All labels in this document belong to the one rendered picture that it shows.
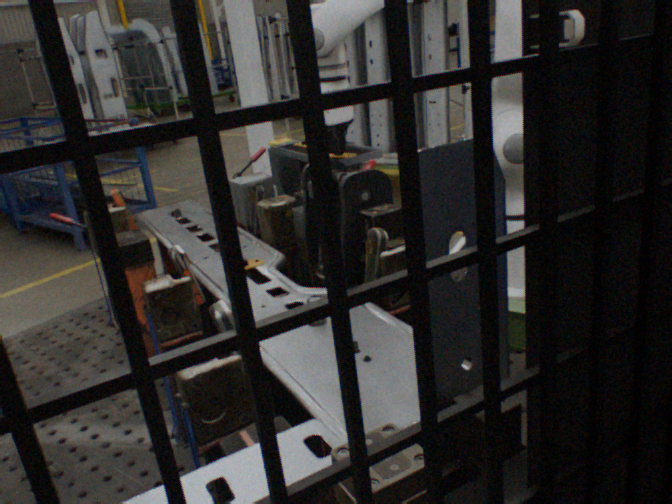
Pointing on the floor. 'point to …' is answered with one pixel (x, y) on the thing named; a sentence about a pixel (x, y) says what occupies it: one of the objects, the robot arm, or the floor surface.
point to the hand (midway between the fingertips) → (337, 144)
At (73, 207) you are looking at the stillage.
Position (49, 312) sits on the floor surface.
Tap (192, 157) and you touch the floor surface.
